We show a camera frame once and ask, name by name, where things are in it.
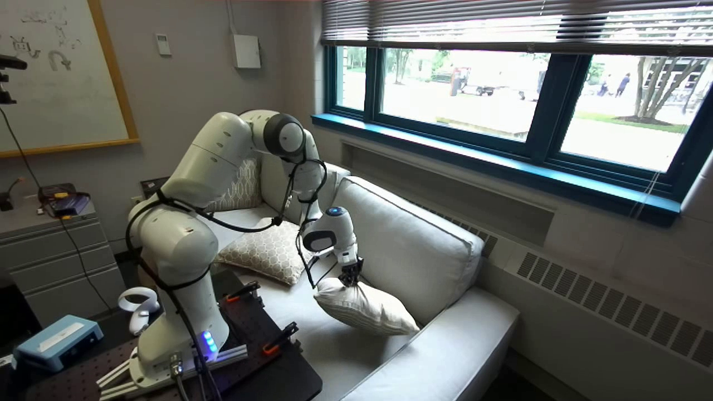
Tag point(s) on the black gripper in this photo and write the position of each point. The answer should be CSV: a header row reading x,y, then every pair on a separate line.
x,y
350,268

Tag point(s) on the small cream pillow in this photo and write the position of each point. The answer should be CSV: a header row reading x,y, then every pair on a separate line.
x,y
371,308

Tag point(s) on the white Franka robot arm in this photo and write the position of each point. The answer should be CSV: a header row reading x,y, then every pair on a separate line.
x,y
180,253

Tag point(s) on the beige geometric patterned pillow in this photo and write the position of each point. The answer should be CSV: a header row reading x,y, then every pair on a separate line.
x,y
259,257

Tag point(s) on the gray sofa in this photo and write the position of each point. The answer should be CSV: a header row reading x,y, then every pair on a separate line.
x,y
438,349

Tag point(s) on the white lattice patterned pillow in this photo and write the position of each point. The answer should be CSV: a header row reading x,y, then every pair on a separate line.
x,y
246,190

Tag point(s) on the black orange clamp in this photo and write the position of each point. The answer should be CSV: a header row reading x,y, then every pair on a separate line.
x,y
242,292
281,338

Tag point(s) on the black robot table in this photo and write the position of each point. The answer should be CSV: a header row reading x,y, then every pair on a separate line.
x,y
281,380

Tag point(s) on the white VR controller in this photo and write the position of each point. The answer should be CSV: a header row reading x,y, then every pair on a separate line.
x,y
139,321

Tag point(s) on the radiator vent grille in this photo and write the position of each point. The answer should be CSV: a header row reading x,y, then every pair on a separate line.
x,y
615,303

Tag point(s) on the black orange small box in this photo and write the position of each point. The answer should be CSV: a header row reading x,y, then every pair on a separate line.
x,y
63,201

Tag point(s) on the gray drawer cabinet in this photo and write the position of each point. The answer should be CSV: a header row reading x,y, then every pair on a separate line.
x,y
52,260

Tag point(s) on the blue box device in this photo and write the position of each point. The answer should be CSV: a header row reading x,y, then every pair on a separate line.
x,y
57,344

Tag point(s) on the window blinds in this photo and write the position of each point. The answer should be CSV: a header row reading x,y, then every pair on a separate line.
x,y
521,23

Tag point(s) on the wood framed whiteboard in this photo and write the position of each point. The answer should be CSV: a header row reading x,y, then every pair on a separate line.
x,y
58,82

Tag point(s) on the tree outside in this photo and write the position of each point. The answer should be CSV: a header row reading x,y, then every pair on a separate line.
x,y
654,93

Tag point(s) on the small black stand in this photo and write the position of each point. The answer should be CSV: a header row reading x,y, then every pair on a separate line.
x,y
5,198

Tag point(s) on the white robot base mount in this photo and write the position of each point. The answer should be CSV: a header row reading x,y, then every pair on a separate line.
x,y
131,376

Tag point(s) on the white wall box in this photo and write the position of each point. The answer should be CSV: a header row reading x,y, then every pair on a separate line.
x,y
246,53

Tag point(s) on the teal window frame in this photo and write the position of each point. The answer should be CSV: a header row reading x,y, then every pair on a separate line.
x,y
551,103

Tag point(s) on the white wall switch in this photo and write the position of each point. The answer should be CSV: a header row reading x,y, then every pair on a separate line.
x,y
164,45

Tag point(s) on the black camera on stand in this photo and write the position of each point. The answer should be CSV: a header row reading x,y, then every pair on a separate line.
x,y
11,64

